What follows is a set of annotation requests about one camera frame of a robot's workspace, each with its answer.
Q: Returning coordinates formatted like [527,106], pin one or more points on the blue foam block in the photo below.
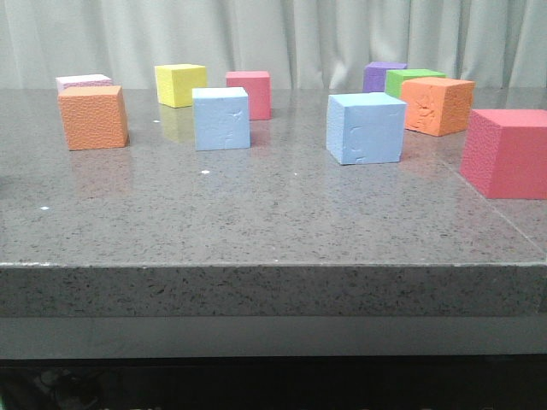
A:
[221,118]
[365,128]

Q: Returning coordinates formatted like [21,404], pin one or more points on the middle red foam block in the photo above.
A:
[257,84]

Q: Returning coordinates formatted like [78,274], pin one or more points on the yellow foam block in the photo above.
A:
[175,82]

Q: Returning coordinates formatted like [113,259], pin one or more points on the grey curtain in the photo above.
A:
[303,44]

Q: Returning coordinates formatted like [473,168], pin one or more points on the purple foam block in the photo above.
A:
[374,75]

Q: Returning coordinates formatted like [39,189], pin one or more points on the green foam block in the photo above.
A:
[394,78]

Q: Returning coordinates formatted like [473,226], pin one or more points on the right orange foam block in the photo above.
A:
[437,106]

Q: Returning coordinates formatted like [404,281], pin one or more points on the orange foam block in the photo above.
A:
[94,117]
[437,106]

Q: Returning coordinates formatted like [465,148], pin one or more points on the left orange foam block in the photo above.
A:
[94,117]

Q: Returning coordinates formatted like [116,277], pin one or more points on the pink foam block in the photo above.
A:
[96,79]

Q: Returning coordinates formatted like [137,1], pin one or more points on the large red foam block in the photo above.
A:
[504,154]

